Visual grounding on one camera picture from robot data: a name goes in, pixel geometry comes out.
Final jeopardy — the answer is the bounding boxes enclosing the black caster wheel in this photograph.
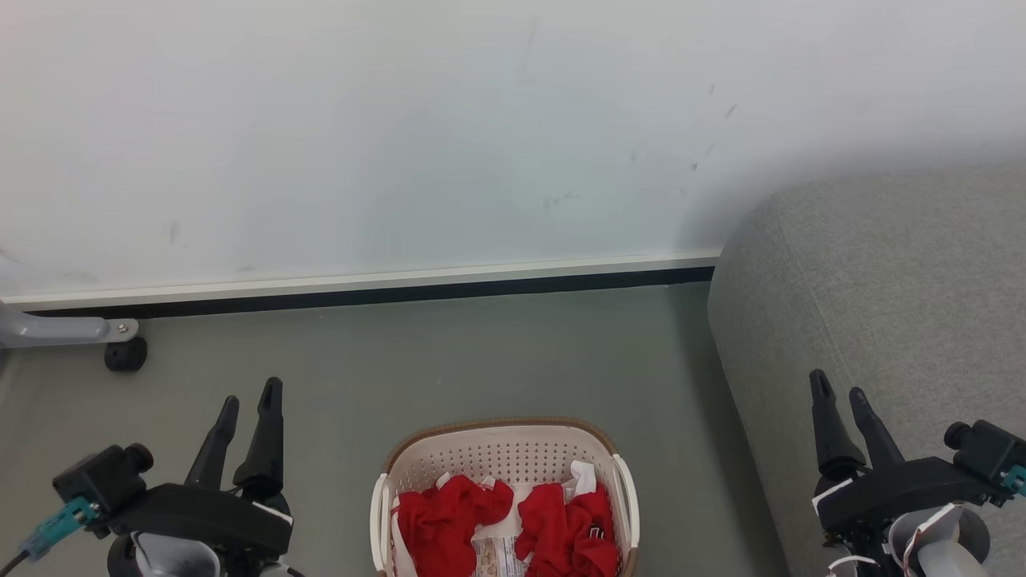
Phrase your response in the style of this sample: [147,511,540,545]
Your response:
[104,337,148,373]

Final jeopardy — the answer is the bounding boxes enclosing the white black baseboard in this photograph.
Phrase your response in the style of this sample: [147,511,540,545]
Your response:
[0,250,722,318]

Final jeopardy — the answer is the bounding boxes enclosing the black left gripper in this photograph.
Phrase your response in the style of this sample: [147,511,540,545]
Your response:
[104,377,294,558]

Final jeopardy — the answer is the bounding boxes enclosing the teal left camera connector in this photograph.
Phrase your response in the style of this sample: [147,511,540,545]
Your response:
[19,495,99,562]

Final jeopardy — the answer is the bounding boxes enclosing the white plastic laundry basket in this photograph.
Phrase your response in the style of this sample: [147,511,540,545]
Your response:
[370,417,640,577]

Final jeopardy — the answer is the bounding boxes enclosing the grey metal stand leg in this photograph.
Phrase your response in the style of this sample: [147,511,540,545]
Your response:
[0,300,139,350]

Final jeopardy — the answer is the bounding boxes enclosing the white cloth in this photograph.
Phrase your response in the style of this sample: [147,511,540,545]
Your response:
[390,460,599,577]

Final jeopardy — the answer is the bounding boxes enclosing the printed plastic package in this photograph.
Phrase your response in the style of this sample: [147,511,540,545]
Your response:
[473,535,531,577]

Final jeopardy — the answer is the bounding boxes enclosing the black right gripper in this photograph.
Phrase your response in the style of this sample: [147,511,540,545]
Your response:
[809,369,1008,535]

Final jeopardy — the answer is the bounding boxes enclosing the grey fabric sofa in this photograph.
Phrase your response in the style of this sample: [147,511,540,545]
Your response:
[707,164,1026,577]

